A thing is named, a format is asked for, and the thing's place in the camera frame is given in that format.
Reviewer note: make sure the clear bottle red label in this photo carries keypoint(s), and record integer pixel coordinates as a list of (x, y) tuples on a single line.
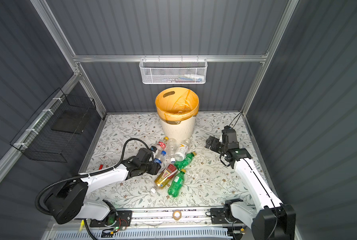
[(160, 145)]

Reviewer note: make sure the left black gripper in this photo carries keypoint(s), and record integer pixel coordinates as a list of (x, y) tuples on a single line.
[(155, 169)]

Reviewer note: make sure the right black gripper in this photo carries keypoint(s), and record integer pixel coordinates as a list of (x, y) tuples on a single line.
[(216, 141)]

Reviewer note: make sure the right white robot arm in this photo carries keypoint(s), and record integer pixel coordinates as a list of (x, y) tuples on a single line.
[(271, 219)]

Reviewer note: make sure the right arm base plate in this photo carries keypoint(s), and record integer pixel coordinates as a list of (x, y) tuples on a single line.
[(219, 216)]

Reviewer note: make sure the orange bin liner bag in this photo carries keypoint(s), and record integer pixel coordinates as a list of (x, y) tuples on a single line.
[(171, 99)]

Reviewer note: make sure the white yellow label bottle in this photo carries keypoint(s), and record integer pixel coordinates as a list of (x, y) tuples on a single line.
[(182, 150)]

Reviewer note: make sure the clear bottle blue label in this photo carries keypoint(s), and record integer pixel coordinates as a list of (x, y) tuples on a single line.
[(160, 159)]

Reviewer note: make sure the white ribbed trash bin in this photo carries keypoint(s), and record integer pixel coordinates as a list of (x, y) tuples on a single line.
[(178, 130)]

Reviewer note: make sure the clear bottle white cap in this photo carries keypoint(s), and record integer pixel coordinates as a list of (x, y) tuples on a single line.
[(171, 149)]

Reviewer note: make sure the white wire wall basket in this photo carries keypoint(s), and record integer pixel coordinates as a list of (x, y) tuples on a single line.
[(170, 72)]

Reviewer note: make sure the green bottle yellow cap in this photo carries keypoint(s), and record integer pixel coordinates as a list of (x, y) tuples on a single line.
[(177, 183)]

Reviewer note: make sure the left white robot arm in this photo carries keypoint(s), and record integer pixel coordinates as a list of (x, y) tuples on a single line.
[(67, 200)]

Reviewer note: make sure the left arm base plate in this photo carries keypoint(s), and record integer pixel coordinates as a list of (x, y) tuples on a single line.
[(120, 219)]

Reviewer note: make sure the white tube in basket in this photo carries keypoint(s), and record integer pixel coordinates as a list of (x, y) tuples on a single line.
[(195, 78)]

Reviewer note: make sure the yellow tea bottle red label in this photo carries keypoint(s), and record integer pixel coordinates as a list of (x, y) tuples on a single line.
[(164, 178)]

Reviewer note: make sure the tape roll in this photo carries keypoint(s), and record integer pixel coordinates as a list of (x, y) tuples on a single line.
[(177, 214)]

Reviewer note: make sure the black wire wall basket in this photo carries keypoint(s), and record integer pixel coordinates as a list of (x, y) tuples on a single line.
[(53, 135)]

